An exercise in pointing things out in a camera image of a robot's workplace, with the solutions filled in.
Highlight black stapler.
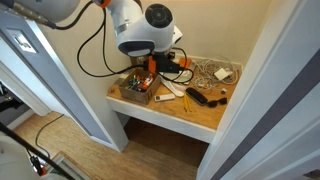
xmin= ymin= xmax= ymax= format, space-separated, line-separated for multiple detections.
xmin=185 ymin=86 xmax=209 ymax=107

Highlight orange notepad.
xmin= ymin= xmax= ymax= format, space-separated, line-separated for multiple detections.
xmin=178 ymin=57 xmax=192 ymax=70

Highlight white door frame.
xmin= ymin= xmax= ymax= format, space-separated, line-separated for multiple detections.
xmin=24 ymin=19 xmax=130 ymax=153

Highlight black floor cable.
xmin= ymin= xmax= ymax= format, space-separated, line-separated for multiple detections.
xmin=34 ymin=113 xmax=65 ymax=160

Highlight orange plastic bracket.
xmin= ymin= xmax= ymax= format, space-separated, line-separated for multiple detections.
xmin=147 ymin=55 xmax=157 ymax=74

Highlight tangled white cables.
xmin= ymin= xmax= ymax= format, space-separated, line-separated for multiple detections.
xmin=189 ymin=56 xmax=240 ymax=93

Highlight white power adapter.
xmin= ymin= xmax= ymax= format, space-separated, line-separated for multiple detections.
xmin=213 ymin=67 xmax=234 ymax=82

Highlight metal floor vent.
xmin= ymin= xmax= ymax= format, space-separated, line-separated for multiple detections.
xmin=46 ymin=151 xmax=93 ymax=180

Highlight silver door latch plate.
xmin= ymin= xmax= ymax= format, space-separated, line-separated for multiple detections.
xmin=6 ymin=28 xmax=38 ymax=55

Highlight black sunglasses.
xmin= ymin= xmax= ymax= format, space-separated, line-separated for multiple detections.
xmin=206 ymin=96 xmax=229 ymax=109

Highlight white remote control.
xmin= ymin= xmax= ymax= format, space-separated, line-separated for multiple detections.
xmin=153 ymin=93 xmax=177 ymax=103

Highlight white door grey stripe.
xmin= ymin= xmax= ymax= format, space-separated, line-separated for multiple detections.
xmin=195 ymin=0 xmax=320 ymax=180

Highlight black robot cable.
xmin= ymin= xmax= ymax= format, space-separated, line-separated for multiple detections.
xmin=54 ymin=0 xmax=195 ymax=85

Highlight brown cardboard box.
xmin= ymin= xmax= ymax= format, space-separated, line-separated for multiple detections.
xmin=118 ymin=67 xmax=162 ymax=105

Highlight orange cable strap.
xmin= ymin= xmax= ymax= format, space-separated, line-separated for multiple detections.
xmin=95 ymin=0 xmax=112 ymax=9

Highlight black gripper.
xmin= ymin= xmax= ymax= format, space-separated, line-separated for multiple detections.
xmin=154 ymin=54 xmax=183 ymax=75

